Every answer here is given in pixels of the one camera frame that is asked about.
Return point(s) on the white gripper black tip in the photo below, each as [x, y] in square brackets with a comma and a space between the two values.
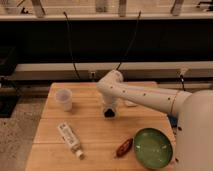
[109, 107]

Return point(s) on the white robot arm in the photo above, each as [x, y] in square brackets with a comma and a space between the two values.
[194, 111]

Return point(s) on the brown red eraser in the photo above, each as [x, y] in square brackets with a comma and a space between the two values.
[124, 148]

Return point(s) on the translucent plastic cup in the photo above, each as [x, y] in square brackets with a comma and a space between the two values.
[64, 98]

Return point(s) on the wooden table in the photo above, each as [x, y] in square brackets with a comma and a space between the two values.
[99, 136]

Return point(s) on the white tube with cap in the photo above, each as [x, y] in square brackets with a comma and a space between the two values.
[71, 139]

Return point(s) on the green round plate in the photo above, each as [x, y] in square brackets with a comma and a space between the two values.
[152, 148]

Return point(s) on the white wall outlet plug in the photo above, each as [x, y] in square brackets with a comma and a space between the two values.
[181, 75]

